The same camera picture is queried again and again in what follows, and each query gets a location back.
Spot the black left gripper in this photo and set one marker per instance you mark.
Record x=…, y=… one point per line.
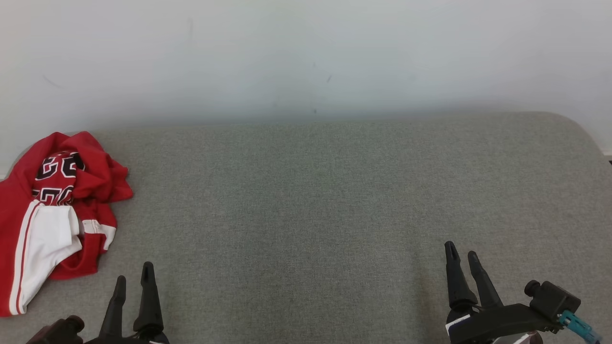
x=129, y=340

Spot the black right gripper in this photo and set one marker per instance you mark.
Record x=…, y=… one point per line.
x=497, y=322

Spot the red basketball jersey white sleeves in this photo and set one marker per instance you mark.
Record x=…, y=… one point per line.
x=43, y=243

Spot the red shorts white stripe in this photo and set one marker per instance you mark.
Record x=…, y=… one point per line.
x=98, y=228

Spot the grey fabric sofa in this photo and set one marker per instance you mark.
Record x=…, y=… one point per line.
x=334, y=215

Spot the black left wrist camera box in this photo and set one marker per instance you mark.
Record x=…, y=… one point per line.
x=57, y=332

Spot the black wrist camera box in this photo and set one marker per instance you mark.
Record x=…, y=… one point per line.
x=552, y=298
x=57, y=332

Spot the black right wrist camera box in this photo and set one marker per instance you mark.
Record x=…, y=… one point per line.
x=552, y=298

